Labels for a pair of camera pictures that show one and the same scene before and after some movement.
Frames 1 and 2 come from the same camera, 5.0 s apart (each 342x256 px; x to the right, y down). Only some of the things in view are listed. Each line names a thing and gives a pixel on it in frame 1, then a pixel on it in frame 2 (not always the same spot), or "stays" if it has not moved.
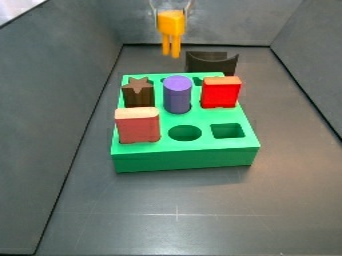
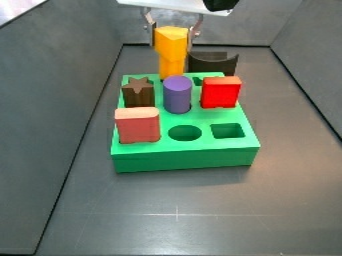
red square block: (219, 91) stays
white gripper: (155, 13) → (194, 6)
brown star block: (137, 93) stays
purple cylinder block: (176, 94) stays
